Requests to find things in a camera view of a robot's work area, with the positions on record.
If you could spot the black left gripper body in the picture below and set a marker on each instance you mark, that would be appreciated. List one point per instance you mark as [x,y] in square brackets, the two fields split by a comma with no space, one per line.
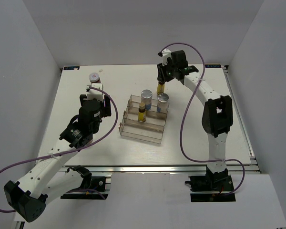
[105,111]

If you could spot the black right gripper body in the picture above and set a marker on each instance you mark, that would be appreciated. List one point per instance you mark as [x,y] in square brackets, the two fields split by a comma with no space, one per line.
[169,70]

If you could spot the yellow-label oil bottle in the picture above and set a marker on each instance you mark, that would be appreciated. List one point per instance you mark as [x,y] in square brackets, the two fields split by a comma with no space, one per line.
[142,112]
[160,88]

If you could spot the white blue jar silver lid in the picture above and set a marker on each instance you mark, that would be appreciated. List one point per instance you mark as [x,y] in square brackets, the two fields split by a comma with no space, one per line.
[146,98]

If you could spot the brown jar white red lid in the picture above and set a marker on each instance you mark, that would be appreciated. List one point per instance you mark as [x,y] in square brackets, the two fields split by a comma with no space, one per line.
[94,78]

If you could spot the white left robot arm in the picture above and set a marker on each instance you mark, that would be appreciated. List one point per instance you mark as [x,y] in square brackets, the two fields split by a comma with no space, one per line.
[30,195]

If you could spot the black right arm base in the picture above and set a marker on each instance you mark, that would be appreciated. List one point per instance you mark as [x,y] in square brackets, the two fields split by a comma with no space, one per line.
[203,191]

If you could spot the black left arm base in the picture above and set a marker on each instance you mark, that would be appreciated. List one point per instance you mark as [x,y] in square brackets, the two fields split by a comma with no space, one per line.
[91,188]

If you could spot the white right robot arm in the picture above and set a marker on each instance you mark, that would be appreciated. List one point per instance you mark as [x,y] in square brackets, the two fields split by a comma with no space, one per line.
[217,115]

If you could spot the blue label right corner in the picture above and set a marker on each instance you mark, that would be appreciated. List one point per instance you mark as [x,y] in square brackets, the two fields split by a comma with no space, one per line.
[213,66]

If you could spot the blue label corner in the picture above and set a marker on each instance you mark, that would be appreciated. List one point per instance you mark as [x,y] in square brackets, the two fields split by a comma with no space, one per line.
[71,68]
[213,66]

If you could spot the clear three-tier organizer rack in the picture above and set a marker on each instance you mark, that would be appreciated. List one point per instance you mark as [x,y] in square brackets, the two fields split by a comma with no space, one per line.
[150,130]

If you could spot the blue label left corner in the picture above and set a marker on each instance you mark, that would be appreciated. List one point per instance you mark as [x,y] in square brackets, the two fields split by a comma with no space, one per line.
[71,68]

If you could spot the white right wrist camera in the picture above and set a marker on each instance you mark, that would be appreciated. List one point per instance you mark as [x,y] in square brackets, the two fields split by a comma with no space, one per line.
[165,54]

